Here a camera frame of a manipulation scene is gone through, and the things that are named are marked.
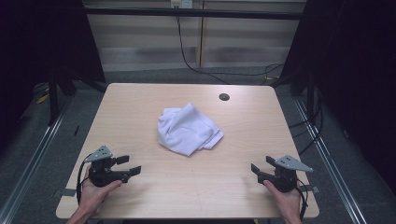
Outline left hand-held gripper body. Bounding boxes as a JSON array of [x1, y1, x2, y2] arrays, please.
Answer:
[[84, 145, 131, 188]]

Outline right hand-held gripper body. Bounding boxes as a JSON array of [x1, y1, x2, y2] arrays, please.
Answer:
[[257, 154, 314, 193]]

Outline white printed towel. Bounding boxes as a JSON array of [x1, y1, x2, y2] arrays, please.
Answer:
[[156, 102, 225, 157]]

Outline person's left hand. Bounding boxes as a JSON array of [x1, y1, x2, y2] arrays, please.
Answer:
[[78, 166, 123, 216]]

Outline person's right hand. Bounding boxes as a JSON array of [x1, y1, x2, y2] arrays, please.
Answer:
[[263, 179, 303, 218]]

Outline grey tape piece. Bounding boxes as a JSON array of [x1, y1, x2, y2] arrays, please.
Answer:
[[298, 184, 320, 195], [60, 188, 78, 198]]

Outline black curtain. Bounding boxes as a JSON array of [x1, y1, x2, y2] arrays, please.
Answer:
[[278, 0, 396, 195], [0, 0, 106, 157]]

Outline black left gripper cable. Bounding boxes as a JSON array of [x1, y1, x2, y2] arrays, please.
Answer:
[[76, 153, 93, 205]]

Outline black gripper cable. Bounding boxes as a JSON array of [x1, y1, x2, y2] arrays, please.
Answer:
[[76, 153, 93, 205], [294, 177, 310, 221]]

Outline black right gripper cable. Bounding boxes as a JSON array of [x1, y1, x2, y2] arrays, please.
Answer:
[[294, 177, 310, 221]]

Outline metal floor rail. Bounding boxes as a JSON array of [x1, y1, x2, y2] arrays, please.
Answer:
[[293, 98, 370, 224], [0, 101, 76, 224]]

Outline black floor cables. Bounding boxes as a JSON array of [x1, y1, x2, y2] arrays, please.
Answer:
[[288, 88, 325, 157]]

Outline black stand post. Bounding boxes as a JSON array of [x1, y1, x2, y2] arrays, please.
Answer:
[[47, 69, 61, 127]]

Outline black wall cable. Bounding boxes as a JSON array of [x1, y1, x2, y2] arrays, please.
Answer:
[[176, 15, 285, 86]]

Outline black horizontal frame bar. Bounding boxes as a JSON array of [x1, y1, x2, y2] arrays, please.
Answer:
[[83, 7, 306, 21]]

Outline white wall outlet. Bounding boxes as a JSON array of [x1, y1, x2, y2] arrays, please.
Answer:
[[170, 0, 194, 9]]

